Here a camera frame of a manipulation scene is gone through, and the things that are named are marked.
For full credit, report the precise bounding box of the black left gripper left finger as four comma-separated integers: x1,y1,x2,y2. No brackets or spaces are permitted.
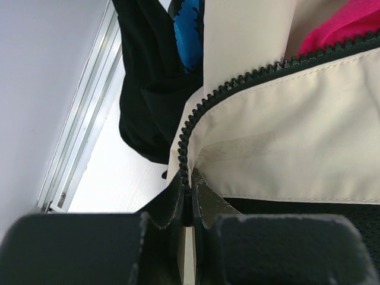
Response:
1,173,185,284

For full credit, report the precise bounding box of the left aluminium frame post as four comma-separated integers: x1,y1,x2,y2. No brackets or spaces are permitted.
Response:
37,2,124,213

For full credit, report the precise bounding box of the beige zip jacket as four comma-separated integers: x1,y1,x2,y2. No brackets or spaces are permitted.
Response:
168,1,379,279

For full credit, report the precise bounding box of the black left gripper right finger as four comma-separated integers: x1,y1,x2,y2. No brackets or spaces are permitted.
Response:
192,171,379,284

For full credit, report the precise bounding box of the black cloth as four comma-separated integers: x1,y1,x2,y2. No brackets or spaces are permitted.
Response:
113,1,204,164

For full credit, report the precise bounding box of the pink cloth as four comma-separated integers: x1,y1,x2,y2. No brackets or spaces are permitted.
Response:
298,0,379,55

